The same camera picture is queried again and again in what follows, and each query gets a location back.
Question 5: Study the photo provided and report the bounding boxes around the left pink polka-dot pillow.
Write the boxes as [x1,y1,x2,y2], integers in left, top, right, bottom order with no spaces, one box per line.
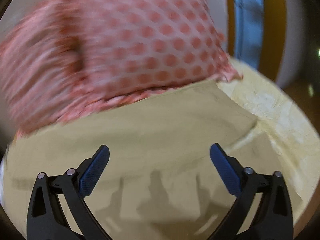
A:
[1,0,82,134]

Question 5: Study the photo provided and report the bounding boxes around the yellow floral bed sheet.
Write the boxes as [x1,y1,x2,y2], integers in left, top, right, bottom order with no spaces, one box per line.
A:
[218,57,319,235]

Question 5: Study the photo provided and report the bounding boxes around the right pink polka-dot pillow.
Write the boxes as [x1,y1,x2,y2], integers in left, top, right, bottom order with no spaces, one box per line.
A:
[61,0,242,121]

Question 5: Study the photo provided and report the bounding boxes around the wooden framed window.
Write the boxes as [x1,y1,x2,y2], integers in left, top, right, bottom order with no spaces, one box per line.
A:
[226,0,287,81]

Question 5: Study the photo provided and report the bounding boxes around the khaki beige pants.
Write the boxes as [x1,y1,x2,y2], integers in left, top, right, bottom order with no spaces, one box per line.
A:
[2,81,284,239]

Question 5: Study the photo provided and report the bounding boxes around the pink polka-dot pillow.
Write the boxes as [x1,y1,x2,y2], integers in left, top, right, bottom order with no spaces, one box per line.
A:
[61,0,242,121]
[1,0,82,134]

